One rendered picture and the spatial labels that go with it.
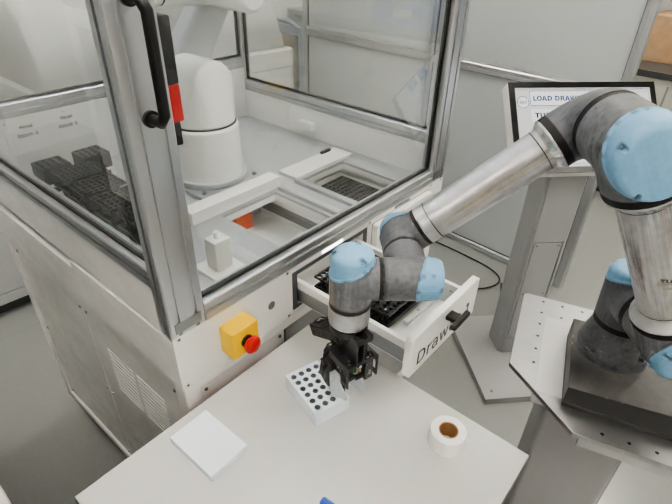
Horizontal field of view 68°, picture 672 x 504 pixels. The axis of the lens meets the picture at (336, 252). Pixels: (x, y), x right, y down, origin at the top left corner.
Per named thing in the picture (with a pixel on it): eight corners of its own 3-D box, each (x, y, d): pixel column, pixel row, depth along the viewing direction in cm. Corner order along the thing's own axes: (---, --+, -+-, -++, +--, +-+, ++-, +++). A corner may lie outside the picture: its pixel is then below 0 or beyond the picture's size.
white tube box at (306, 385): (349, 408, 105) (349, 396, 103) (315, 426, 101) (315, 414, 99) (317, 371, 113) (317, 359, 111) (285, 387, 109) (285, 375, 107)
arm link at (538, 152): (599, 58, 83) (364, 216, 99) (633, 74, 74) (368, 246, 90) (624, 111, 88) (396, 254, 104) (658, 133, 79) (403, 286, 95)
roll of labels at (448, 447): (459, 427, 102) (462, 415, 99) (467, 458, 96) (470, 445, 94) (425, 427, 101) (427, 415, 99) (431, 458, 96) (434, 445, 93)
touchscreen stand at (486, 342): (588, 396, 206) (691, 171, 150) (484, 404, 201) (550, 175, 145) (534, 317, 247) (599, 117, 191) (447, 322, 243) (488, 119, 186)
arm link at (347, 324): (320, 299, 88) (356, 284, 92) (320, 318, 91) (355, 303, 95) (344, 322, 83) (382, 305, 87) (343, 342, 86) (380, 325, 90)
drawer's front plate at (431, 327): (472, 312, 123) (480, 277, 117) (407, 379, 105) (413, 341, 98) (465, 309, 124) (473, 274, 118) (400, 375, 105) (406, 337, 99)
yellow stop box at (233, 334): (262, 345, 109) (260, 320, 105) (236, 363, 104) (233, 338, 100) (246, 334, 112) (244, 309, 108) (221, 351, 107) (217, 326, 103)
